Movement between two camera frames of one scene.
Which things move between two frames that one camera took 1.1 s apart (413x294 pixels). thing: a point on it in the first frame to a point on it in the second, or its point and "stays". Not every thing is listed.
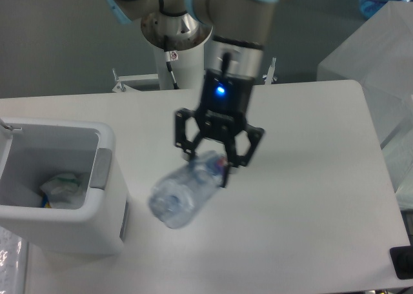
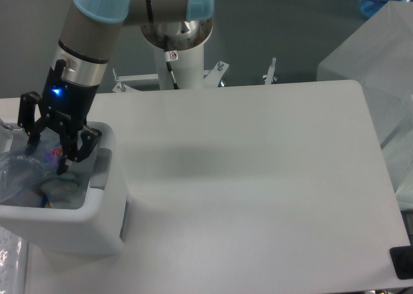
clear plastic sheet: x=13 y=263 stays
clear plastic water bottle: x=175 y=201 to x=21 y=173
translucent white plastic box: x=379 y=56 stays
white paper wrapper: x=64 y=191 stays
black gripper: x=221 y=113 to x=67 y=102
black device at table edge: x=402 y=258 stays
